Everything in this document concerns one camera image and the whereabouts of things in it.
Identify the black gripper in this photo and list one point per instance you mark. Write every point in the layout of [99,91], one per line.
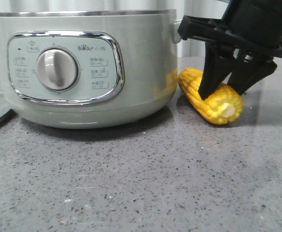
[254,26]

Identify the yellow corn cob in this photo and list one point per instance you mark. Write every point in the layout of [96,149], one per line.
[223,106]

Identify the pale green electric pot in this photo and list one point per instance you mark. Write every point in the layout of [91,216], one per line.
[88,69]

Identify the white pleated curtain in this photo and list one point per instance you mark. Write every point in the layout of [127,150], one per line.
[198,8]

